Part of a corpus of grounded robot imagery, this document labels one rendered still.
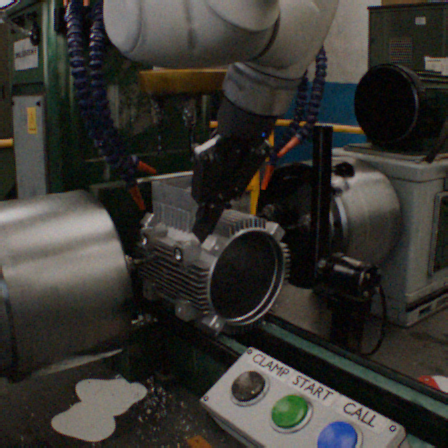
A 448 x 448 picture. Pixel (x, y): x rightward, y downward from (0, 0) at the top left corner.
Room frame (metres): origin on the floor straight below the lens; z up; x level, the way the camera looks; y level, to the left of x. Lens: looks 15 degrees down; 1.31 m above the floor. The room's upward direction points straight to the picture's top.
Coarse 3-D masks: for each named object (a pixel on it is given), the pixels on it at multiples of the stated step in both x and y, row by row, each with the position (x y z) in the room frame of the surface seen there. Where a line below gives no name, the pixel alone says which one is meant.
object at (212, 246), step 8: (144, 216) 0.91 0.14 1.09; (152, 216) 0.90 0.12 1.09; (144, 224) 0.89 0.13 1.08; (152, 224) 0.90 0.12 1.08; (272, 224) 0.84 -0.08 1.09; (272, 232) 0.83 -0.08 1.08; (280, 232) 0.84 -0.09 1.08; (208, 240) 0.76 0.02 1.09; (216, 240) 0.76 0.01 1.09; (208, 248) 0.75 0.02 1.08; (216, 248) 0.76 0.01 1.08; (216, 256) 0.76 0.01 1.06; (280, 304) 0.84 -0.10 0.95; (208, 320) 0.76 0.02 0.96; (216, 320) 0.76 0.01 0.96; (216, 328) 0.76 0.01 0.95
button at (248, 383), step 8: (240, 376) 0.40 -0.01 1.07; (248, 376) 0.40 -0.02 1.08; (256, 376) 0.39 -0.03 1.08; (232, 384) 0.40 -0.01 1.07; (240, 384) 0.39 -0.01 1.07; (248, 384) 0.39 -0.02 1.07; (256, 384) 0.39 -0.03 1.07; (264, 384) 0.39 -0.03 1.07; (232, 392) 0.39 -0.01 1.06; (240, 392) 0.39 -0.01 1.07; (248, 392) 0.38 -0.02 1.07; (256, 392) 0.38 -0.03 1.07; (240, 400) 0.38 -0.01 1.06; (248, 400) 0.38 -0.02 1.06
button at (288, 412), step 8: (280, 400) 0.36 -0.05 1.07; (288, 400) 0.36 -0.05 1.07; (296, 400) 0.36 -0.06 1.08; (304, 400) 0.36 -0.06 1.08; (272, 408) 0.36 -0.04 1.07; (280, 408) 0.36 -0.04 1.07; (288, 408) 0.35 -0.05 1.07; (296, 408) 0.35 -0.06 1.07; (304, 408) 0.35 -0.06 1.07; (272, 416) 0.35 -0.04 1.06; (280, 416) 0.35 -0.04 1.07; (288, 416) 0.35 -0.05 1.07; (296, 416) 0.34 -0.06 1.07; (304, 416) 0.34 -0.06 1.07; (280, 424) 0.34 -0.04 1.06; (288, 424) 0.34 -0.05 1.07; (296, 424) 0.34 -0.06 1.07
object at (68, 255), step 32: (64, 192) 0.74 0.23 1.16; (0, 224) 0.61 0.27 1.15; (32, 224) 0.63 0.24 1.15; (64, 224) 0.65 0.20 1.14; (96, 224) 0.67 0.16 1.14; (0, 256) 0.57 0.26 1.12; (32, 256) 0.59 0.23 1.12; (64, 256) 0.61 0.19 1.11; (96, 256) 0.64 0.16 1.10; (128, 256) 0.72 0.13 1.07; (0, 288) 0.56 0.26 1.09; (32, 288) 0.57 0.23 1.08; (64, 288) 0.60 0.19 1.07; (96, 288) 0.62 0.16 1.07; (128, 288) 0.65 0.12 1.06; (0, 320) 0.55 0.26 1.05; (32, 320) 0.56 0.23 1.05; (64, 320) 0.59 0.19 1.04; (96, 320) 0.62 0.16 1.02; (128, 320) 0.65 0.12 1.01; (0, 352) 0.55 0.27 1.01; (32, 352) 0.56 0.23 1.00; (64, 352) 0.60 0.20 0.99; (96, 352) 0.64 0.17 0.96
